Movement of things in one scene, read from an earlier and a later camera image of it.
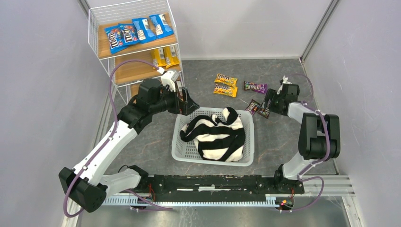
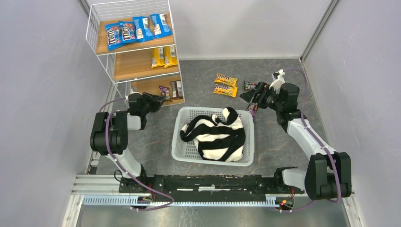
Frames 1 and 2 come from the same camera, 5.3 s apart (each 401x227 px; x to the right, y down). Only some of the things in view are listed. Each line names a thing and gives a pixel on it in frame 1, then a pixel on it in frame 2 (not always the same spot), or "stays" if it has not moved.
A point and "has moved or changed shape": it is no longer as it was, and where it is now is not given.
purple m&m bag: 252,107 stays
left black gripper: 181,100 to 149,100
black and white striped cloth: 216,138 stays
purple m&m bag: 265,109 has moved or changed shape
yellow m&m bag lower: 223,89 stays
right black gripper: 273,102 to 259,93
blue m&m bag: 116,39 has moved or changed shape
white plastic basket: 188,151 stays
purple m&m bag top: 260,88 stays
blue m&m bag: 129,33 stays
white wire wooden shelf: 140,39 stays
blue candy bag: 144,31 stays
